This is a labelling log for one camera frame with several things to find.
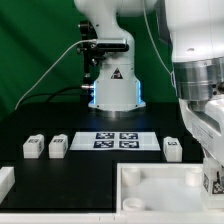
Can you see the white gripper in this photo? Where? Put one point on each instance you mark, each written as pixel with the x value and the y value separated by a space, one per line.
pixel 207 127

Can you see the white square tabletop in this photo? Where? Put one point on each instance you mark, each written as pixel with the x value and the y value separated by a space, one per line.
pixel 163 192

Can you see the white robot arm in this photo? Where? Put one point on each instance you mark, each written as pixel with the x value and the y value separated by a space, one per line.
pixel 196 30

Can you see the white marker base sheet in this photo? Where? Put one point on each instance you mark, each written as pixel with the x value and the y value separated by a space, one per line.
pixel 137 141

